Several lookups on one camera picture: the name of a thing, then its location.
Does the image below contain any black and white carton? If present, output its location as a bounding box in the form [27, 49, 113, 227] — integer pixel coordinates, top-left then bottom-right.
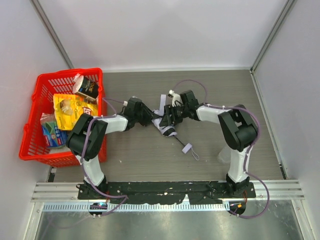
[72, 73, 99, 102]

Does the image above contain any lavender folding umbrella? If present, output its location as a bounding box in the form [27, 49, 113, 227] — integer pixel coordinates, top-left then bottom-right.
[151, 94, 200, 161]

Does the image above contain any yellow Lay's chips bag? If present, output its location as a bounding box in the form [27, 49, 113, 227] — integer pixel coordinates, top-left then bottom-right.
[53, 93, 98, 131]

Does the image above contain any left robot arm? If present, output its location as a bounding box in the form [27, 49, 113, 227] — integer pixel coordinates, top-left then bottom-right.
[66, 97, 159, 197]

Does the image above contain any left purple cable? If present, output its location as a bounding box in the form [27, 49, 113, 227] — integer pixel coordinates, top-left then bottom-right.
[79, 97, 132, 216]

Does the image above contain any purple cable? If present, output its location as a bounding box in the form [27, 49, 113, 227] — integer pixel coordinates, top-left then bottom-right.
[79, 97, 132, 216]
[173, 79, 270, 221]

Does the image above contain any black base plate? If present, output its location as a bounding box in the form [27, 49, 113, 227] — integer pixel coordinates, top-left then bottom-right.
[76, 181, 256, 205]

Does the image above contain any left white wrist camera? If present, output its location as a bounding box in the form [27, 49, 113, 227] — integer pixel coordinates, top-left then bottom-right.
[123, 96, 141, 107]

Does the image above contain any red plastic basket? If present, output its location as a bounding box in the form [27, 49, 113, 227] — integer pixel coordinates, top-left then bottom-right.
[19, 67, 108, 168]

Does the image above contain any blue snack packet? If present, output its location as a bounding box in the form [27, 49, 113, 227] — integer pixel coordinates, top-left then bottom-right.
[41, 121, 68, 148]

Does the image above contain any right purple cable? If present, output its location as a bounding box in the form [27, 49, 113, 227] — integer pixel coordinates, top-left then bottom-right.
[173, 79, 270, 221]

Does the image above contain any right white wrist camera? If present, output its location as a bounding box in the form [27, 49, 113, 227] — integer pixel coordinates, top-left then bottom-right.
[168, 89, 181, 107]

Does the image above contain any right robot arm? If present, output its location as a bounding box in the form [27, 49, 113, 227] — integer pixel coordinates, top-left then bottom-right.
[153, 90, 260, 195]

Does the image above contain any white slotted cable duct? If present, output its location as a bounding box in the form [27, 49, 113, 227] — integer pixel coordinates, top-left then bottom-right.
[42, 201, 230, 213]

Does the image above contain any clear pink snack packet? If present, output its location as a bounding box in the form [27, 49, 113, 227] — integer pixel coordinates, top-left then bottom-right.
[40, 113, 57, 125]

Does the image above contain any clear plastic water bottle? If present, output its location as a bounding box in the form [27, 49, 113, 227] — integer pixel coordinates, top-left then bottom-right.
[217, 145, 232, 164]

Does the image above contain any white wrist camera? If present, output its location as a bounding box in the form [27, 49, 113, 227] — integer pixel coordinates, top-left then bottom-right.
[168, 89, 181, 107]
[123, 96, 141, 107]

